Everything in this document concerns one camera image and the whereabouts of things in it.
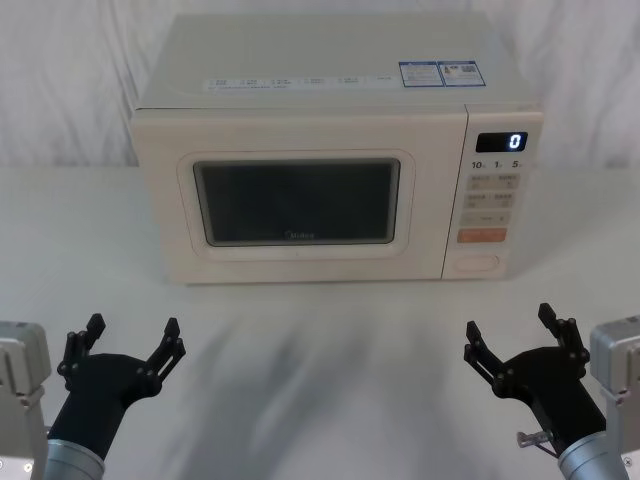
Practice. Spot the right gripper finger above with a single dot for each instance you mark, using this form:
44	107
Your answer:
570	347
485	362

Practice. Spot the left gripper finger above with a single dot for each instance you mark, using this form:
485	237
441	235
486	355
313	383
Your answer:
165	357
72	352

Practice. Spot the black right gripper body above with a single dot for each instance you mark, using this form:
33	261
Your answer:
550	395

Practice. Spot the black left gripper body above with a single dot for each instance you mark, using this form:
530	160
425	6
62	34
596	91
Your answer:
95	395

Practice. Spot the cream microwave oven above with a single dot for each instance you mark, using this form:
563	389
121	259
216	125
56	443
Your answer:
300	125

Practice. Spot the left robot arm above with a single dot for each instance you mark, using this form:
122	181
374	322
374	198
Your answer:
20	360

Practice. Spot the white table cloth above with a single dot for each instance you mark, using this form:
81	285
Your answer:
320	375

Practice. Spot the white curtain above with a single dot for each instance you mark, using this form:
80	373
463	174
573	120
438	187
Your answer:
60	75

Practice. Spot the blue bordered sticker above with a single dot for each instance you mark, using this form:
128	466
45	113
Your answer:
457	73
419	75

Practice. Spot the long white sticker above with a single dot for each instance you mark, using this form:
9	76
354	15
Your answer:
300	83

